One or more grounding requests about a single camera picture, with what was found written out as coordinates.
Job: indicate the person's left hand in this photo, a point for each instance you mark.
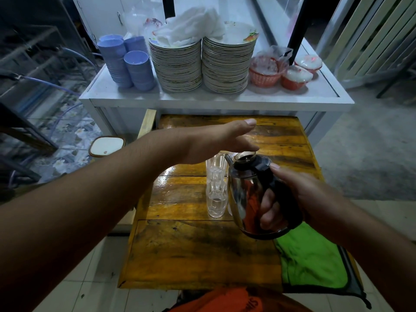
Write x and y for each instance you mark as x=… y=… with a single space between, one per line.
x=211 y=142

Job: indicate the person's left thumb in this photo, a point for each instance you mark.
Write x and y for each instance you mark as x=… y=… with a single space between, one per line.
x=242 y=126

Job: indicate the wooden table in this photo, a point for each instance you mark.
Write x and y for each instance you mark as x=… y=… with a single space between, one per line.
x=201 y=250

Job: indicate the orange bowl with plastic cover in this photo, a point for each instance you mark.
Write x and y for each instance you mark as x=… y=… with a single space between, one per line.
x=295 y=78
x=308 y=63

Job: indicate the stacked clear drinking glasses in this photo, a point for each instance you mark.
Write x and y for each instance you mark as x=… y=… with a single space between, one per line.
x=216 y=188

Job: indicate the green cloth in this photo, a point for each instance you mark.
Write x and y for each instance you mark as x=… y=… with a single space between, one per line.
x=308 y=256

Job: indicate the white slatted railing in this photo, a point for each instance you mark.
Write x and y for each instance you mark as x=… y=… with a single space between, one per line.
x=373 y=38

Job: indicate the orange garment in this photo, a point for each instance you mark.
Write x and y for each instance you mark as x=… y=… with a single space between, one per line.
x=234 y=302

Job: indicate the person's right thumb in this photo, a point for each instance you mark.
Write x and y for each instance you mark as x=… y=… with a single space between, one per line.
x=282 y=173

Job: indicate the stack of white plates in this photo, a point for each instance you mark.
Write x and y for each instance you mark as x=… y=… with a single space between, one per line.
x=177 y=68
x=226 y=68

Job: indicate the clear plastic bag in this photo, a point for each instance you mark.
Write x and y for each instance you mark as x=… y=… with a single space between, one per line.
x=276 y=52

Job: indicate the person's left forearm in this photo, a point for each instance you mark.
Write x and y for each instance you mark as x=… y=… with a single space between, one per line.
x=81 y=207

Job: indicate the person's right forearm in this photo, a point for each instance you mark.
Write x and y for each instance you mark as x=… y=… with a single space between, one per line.
x=373 y=250

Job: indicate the stack of blue bowls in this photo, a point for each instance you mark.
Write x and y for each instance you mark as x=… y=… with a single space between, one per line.
x=136 y=43
x=113 y=58
x=139 y=69

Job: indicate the black metal post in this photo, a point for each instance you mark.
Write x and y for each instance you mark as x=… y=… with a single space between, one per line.
x=299 y=29

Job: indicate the white counter cart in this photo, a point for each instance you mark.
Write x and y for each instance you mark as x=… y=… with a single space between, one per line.
x=211 y=100

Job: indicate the white crumpled cloth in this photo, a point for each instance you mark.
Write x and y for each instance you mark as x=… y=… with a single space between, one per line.
x=190 y=27

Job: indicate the orange plastic basket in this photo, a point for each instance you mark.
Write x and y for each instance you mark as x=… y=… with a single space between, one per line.
x=265 y=73

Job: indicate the person's right hand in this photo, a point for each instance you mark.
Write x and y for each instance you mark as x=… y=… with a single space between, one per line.
x=312 y=201

